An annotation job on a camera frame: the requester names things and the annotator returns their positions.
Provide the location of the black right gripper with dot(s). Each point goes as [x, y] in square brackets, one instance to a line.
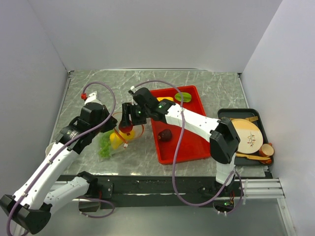
[128, 108]

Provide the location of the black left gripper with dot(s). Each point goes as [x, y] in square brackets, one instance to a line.
[109, 126]

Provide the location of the red strawberry toy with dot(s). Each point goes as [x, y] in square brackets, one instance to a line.
[125, 128]

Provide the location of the yellow pear toy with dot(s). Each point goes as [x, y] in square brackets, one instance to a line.
[116, 140]

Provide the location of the clear zip bag orange zipper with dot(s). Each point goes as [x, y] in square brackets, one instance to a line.
[139, 130]

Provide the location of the green lettuce toy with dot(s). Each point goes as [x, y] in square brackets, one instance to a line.
[105, 145]

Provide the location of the yellow corn toy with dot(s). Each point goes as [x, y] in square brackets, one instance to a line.
[163, 98]

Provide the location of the dark red fruit toy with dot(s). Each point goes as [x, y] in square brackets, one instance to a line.
[165, 135]

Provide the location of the green ridged fruit toy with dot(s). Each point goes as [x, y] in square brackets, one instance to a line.
[183, 97]

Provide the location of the yellow lemon toy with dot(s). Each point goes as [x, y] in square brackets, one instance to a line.
[128, 137]

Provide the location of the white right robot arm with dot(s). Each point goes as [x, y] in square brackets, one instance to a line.
[219, 133]

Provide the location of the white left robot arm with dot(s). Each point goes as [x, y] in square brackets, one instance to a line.
[33, 204]

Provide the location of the red plastic bin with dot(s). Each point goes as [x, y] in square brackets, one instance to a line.
[193, 147]

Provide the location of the dark green mug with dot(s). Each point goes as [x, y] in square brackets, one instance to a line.
[48, 149]

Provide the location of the beige decorated plate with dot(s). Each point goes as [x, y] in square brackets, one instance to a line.
[251, 138]

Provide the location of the golden fork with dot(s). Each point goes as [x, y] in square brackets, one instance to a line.
[252, 119]

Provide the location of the brown small cup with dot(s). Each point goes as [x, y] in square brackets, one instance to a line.
[266, 150]

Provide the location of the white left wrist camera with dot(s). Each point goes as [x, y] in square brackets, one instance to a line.
[91, 98]

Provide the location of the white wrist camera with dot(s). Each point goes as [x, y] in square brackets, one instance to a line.
[132, 90]
[91, 98]

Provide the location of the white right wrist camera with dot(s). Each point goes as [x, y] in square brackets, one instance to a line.
[132, 90]

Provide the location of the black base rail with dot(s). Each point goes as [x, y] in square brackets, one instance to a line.
[142, 191]

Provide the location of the aluminium extrusion rail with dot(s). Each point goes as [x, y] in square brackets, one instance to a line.
[262, 189]

